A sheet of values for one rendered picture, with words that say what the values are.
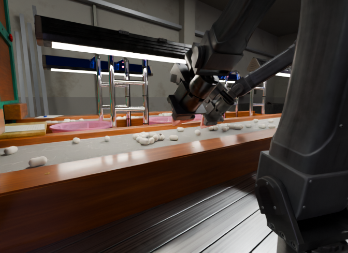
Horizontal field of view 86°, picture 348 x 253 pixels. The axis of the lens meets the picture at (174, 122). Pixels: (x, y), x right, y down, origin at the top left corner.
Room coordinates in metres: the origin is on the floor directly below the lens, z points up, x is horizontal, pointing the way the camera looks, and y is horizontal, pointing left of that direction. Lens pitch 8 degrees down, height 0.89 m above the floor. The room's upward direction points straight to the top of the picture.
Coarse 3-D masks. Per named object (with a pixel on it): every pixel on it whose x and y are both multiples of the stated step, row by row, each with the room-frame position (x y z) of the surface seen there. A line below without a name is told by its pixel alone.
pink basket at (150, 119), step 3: (150, 117) 1.16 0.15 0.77; (153, 117) 1.18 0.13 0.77; (156, 117) 1.19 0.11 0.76; (159, 117) 1.20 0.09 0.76; (162, 117) 1.21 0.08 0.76; (165, 117) 1.21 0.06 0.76; (168, 117) 1.21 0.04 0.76; (171, 117) 1.21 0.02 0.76; (150, 120) 1.15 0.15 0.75; (156, 120) 1.19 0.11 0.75; (159, 120) 1.20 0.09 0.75; (162, 120) 1.20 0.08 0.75; (168, 120) 1.21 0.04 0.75; (150, 123) 0.99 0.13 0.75; (153, 123) 0.98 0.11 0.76; (156, 123) 0.97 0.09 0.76; (159, 123) 0.96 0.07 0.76; (162, 123) 0.96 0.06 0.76
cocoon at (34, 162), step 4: (44, 156) 0.41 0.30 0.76; (32, 160) 0.39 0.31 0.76; (36, 160) 0.39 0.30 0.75; (40, 160) 0.40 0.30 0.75; (44, 160) 0.40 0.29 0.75; (28, 164) 0.39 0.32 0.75; (32, 164) 0.39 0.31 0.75; (36, 164) 0.39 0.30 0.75; (40, 164) 0.40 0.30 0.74; (44, 164) 0.41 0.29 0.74
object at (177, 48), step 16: (48, 32) 0.52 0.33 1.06; (64, 32) 0.54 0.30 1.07; (80, 32) 0.57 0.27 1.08; (96, 32) 0.60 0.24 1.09; (112, 32) 0.63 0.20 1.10; (112, 48) 0.61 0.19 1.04; (128, 48) 0.63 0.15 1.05; (144, 48) 0.67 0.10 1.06; (160, 48) 0.70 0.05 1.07; (176, 48) 0.75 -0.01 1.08
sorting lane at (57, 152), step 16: (192, 128) 0.91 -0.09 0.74; (208, 128) 0.91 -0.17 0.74; (256, 128) 0.91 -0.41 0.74; (48, 144) 0.59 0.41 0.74; (64, 144) 0.59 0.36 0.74; (80, 144) 0.59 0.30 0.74; (96, 144) 0.59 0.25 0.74; (112, 144) 0.59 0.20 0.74; (128, 144) 0.59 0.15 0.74; (160, 144) 0.59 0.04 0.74; (0, 160) 0.44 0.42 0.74; (16, 160) 0.44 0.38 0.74; (48, 160) 0.44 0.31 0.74; (64, 160) 0.44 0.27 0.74
